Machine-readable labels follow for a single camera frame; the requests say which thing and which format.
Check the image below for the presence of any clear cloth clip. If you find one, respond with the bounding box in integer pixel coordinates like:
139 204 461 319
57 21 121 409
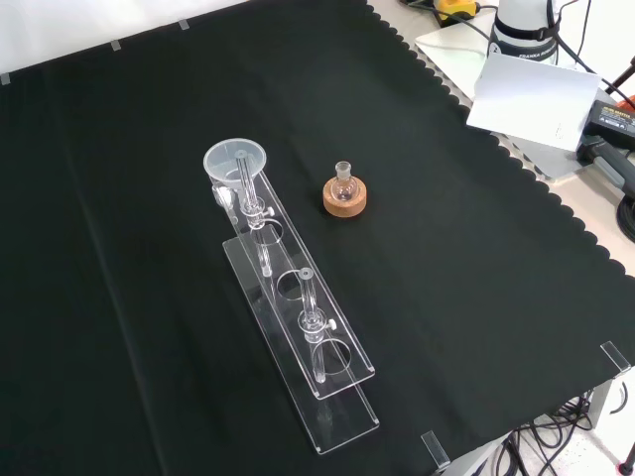
599 341 633 375
420 430 451 469

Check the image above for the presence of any black red tripod leg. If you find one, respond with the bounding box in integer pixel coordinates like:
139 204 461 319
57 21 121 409
601 53 635 96

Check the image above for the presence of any black coiled cable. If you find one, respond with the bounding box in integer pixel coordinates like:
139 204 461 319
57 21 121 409
615 194 635 240

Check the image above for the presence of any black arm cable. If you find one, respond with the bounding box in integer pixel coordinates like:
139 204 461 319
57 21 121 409
544 0 635 108

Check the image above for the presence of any small round-bottom glass flask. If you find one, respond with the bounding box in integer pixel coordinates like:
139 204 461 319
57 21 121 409
330 161 357 202

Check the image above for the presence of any white paper board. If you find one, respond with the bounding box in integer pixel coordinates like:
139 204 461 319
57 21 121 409
465 53 602 153

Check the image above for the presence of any clear plastic funnel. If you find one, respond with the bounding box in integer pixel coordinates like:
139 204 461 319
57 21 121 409
202 137 268 222

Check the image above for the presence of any black tripod foot red tip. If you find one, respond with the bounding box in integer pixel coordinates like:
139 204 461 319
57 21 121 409
616 443 635 476

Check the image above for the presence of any cork ring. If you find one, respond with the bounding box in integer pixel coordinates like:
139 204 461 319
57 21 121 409
322 177 370 219

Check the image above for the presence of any black floor cable bundle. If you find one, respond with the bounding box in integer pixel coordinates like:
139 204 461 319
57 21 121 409
488 389 599 476

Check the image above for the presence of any grey metal base plate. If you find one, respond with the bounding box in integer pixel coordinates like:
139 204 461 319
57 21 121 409
413 19 604 182

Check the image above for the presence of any yellow stop button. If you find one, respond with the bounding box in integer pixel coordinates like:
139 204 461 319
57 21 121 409
433 0 482 27

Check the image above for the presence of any grey black handle tool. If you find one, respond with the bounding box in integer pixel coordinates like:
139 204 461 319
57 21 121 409
576 134 635 200

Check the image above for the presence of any clear acrylic funnel stand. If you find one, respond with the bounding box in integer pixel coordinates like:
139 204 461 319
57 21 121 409
212 150 382 456

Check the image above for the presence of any black table cloth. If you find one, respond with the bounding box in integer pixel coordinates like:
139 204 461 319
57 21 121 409
0 0 635 476

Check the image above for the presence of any black stop button cable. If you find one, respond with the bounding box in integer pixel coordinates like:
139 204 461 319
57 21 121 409
399 0 499 45

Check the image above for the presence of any black power adapter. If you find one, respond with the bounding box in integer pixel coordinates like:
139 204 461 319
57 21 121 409
576 98 635 151

